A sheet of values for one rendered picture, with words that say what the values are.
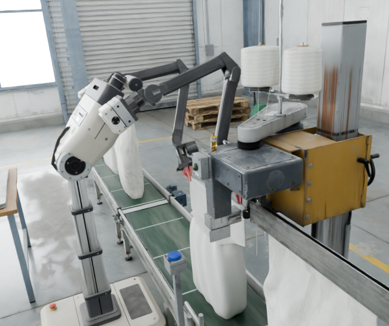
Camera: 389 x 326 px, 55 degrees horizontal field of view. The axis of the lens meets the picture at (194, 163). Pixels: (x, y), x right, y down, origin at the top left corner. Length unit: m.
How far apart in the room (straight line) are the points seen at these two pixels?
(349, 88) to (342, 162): 0.28
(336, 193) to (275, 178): 0.38
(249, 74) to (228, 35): 8.45
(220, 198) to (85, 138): 0.68
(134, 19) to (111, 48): 0.84
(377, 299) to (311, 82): 0.71
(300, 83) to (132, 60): 7.76
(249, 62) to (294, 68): 0.26
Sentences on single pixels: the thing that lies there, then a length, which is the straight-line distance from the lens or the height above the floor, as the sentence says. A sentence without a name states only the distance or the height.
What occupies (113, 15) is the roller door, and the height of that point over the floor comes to 2.19.
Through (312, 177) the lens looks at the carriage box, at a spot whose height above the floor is 1.22.
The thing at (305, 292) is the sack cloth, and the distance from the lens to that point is 1.37.
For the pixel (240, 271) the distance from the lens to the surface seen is 1.88.
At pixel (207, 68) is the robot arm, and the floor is 1.60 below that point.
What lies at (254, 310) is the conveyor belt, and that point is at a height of 0.38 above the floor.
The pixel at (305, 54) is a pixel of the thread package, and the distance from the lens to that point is 1.36.
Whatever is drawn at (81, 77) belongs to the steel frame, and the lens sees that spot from 8.37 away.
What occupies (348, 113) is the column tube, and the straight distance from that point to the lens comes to 1.58.
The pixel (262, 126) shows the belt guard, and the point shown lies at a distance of 1.41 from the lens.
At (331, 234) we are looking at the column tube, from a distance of 1.74.
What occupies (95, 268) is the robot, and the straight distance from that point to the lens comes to 2.15.
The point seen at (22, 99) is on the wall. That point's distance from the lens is 8.79.
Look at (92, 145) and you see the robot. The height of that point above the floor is 1.30.
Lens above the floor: 1.76
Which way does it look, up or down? 20 degrees down
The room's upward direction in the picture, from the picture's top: 4 degrees counter-clockwise
